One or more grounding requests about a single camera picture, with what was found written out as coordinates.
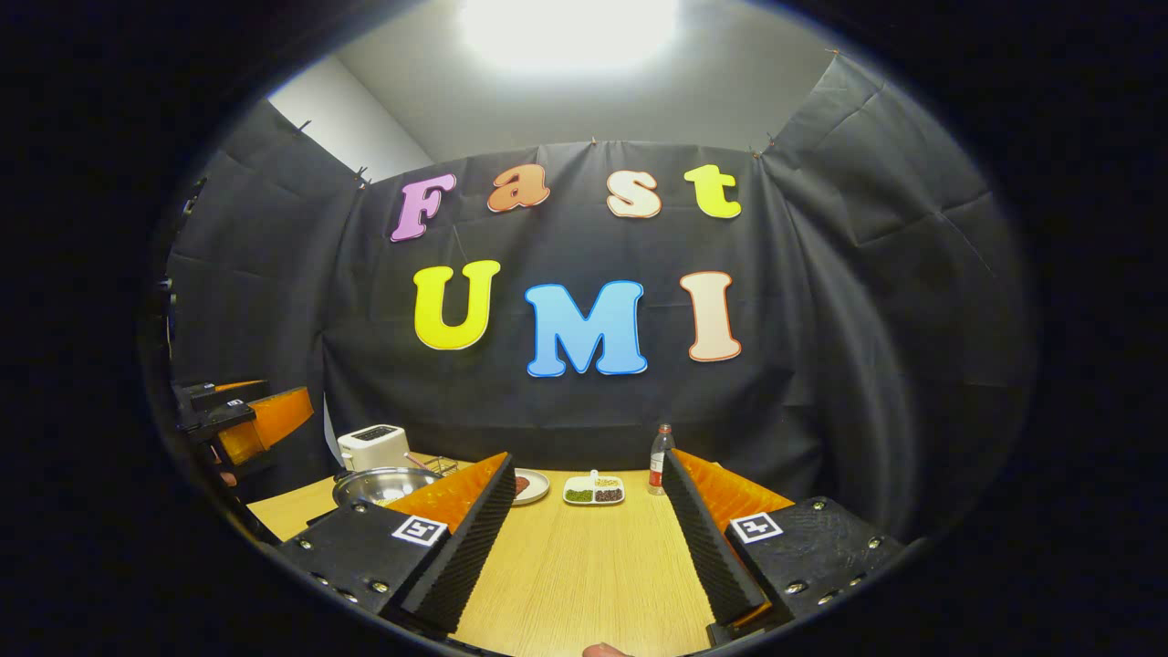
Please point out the white divided dish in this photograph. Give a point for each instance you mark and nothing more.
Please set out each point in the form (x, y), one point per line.
(579, 482)

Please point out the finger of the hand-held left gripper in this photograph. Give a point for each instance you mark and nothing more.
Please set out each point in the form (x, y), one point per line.
(274, 418)
(210, 399)

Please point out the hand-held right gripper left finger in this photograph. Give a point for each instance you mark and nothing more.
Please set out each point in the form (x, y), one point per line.
(465, 557)

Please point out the clear red label water bottle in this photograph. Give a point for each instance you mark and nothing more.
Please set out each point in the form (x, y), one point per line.
(659, 465)

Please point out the round white plate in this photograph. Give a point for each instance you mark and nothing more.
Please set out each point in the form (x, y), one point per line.
(540, 488)

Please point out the black backdrop cloth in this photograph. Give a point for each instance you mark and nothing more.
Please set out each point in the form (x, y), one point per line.
(566, 237)

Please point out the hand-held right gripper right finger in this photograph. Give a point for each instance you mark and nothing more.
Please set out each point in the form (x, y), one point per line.
(716, 547)

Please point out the bright ceiling light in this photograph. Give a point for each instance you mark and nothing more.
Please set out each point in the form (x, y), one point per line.
(570, 32)

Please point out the stainless steel pot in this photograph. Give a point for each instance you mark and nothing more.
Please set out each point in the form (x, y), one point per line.
(383, 485)

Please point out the green mung beans pile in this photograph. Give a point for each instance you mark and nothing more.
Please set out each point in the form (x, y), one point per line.
(579, 495)

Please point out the white toaster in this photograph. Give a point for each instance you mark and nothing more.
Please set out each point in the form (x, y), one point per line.
(374, 447)

